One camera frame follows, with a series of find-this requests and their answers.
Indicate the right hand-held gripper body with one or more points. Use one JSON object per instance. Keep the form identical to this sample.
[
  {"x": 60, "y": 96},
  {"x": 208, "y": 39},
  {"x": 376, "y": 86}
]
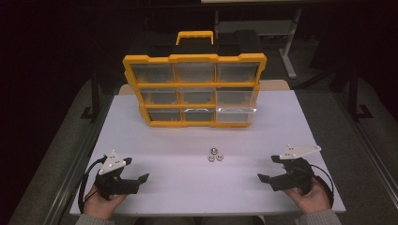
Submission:
[{"x": 295, "y": 175}]

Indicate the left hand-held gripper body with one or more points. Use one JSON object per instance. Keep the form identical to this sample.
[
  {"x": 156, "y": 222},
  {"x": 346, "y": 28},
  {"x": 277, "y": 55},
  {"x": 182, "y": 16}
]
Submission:
[{"x": 112, "y": 181}]

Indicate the person's left hand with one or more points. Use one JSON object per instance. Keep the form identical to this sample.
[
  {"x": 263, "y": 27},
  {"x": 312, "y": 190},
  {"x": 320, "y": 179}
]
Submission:
[{"x": 101, "y": 204}]

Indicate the person's right hand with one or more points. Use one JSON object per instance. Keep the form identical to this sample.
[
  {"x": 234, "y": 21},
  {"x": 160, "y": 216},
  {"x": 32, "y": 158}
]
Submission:
[{"x": 311, "y": 200}]

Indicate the silver hex nut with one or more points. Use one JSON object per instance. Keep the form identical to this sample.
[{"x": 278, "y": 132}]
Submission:
[
  {"x": 219, "y": 157},
  {"x": 211, "y": 158},
  {"x": 214, "y": 150}
]

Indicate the clear plastic drawer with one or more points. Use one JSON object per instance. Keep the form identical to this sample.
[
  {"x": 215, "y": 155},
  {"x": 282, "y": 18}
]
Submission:
[{"x": 236, "y": 115}]

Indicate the black metal stand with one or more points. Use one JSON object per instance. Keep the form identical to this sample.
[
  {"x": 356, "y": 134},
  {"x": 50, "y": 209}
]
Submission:
[
  {"x": 354, "y": 93},
  {"x": 94, "y": 97}
]

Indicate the yellow drawer organizer cabinet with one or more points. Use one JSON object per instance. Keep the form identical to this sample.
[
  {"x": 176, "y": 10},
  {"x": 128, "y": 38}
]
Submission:
[{"x": 194, "y": 85}]

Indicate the white metal table frame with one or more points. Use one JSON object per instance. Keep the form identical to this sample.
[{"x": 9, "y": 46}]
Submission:
[{"x": 289, "y": 47}]

